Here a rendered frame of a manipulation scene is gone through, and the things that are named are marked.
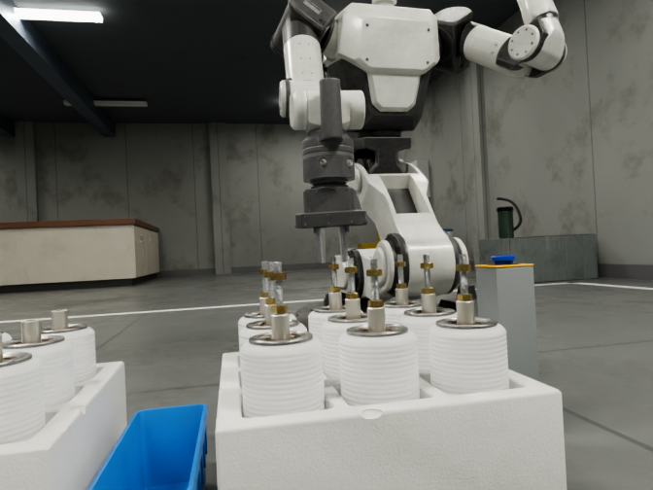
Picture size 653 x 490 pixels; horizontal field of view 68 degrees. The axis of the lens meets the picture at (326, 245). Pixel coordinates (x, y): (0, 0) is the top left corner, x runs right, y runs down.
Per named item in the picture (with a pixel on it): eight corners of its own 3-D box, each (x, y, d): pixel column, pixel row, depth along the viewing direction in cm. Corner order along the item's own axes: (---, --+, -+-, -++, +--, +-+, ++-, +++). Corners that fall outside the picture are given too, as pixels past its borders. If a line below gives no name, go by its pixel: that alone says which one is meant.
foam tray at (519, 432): (226, 454, 86) (222, 353, 87) (432, 428, 94) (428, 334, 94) (223, 612, 48) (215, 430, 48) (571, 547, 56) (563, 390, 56)
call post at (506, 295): (483, 440, 87) (474, 266, 87) (519, 436, 88) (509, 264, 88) (505, 457, 80) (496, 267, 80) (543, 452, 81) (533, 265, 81)
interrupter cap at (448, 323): (423, 327, 63) (423, 321, 63) (464, 320, 67) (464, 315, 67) (467, 333, 57) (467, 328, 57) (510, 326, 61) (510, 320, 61)
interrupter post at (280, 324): (284, 339, 59) (283, 312, 59) (295, 341, 57) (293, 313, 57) (266, 342, 58) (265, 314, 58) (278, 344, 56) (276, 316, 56)
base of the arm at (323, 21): (265, 59, 124) (271, 31, 130) (311, 80, 128) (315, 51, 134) (287, 12, 112) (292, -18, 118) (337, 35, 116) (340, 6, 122)
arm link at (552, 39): (529, -32, 111) (557, 37, 105) (552, -17, 117) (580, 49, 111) (491, 2, 119) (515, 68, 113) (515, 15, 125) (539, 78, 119)
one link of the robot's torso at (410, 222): (386, 311, 107) (342, 192, 141) (460, 306, 110) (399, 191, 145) (399, 261, 97) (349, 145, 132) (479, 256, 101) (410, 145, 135)
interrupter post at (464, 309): (452, 327, 62) (451, 300, 62) (465, 324, 64) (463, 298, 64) (466, 329, 60) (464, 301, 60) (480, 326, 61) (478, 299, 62)
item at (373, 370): (336, 495, 56) (328, 338, 56) (354, 460, 65) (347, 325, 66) (421, 503, 54) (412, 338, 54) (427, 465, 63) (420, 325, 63)
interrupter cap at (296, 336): (290, 333, 63) (289, 328, 63) (326, 340, 57) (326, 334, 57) (237, 343, 58) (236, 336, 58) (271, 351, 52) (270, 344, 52)
